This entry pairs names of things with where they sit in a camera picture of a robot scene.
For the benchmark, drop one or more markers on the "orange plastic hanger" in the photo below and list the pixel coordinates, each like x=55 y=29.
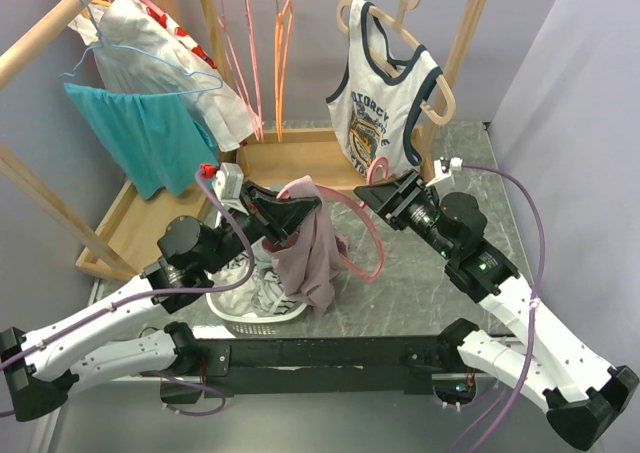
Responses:
x=282 y=38

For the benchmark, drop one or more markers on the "blue wire hanger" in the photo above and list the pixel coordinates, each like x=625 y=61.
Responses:
x=105 y=41

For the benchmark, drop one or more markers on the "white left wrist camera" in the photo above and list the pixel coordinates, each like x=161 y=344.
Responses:
x=226 y=181

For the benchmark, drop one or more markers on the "white navy trimmed tank top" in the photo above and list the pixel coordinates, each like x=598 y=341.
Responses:
x=375 y=107

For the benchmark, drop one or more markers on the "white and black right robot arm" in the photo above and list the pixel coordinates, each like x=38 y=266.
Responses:
x=580 y=392

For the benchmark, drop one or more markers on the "thick pink plastic hanger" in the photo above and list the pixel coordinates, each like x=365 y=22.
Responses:
x=370 y=223

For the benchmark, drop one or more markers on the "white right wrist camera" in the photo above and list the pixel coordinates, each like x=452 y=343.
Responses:
x=444 y=169

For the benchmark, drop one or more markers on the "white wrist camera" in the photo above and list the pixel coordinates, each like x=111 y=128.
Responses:
x=226 y=181
x=444 y=169

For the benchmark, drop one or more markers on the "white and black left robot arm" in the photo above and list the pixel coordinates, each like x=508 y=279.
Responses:
x=44 y=367

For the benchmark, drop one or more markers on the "teal garment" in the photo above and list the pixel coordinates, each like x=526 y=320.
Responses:
x=153 y=138

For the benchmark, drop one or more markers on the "mauve tank top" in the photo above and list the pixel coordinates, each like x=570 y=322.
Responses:
x=314 y=289

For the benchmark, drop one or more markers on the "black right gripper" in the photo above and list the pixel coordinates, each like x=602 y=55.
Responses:
x=408 y=188

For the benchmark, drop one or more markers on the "white shirt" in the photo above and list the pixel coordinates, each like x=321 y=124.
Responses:
x=170 y=73

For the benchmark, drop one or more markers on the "white perforated plastic basket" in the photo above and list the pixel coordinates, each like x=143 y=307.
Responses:
x=240 y=308

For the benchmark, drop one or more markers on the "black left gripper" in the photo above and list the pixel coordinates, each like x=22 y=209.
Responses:
x=277 y=217

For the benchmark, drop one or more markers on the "thin pink wire hanger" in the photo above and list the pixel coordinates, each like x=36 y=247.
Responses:
x=238 y=76

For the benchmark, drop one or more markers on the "white red patterned garment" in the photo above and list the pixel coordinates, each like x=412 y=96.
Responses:
x=185 y=38

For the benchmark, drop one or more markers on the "wooden back clothes rack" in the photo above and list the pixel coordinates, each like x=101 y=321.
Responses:
x=316 y=151

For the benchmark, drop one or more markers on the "wooden clothes rack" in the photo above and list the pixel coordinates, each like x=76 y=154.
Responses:
x=65 y=205
x=316 y=151

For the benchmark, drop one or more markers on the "black white striped tank top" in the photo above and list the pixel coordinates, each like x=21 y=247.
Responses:
x=270 y=293

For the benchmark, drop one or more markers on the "wooden left clothes rack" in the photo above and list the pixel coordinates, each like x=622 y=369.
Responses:
x=65 y=205

